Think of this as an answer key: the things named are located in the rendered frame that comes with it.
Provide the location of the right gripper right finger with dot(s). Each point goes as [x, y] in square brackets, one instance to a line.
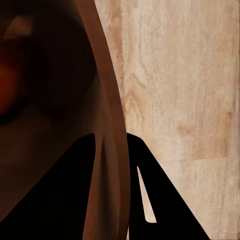
[175, 221]

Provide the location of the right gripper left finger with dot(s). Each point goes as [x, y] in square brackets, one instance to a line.
[55, 208]

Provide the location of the can of soda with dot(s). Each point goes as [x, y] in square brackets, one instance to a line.
[22, 70]

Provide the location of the trash can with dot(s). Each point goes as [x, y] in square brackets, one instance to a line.
[79, 96]

